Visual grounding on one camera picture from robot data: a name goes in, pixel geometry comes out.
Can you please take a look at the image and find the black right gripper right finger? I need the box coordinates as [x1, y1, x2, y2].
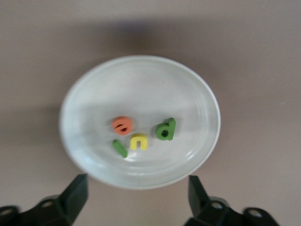
[187, 175, 283, 226]

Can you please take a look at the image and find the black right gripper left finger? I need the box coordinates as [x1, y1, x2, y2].
[0, 173, 89, 226]

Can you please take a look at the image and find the green foam letter l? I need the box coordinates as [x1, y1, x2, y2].
[111, 138, 129, 158]

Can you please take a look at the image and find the green foam letter d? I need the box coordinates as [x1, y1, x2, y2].
[154, 117, 177, 141]

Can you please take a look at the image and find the orange foam letter e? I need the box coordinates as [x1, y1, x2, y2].
[111, 115, 134, 136]

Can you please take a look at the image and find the yellow foam letter n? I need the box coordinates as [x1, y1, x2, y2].
[128, 133, 149, 151]

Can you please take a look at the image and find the beige round plate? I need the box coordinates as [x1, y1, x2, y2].
[58, 55, 222, 190]

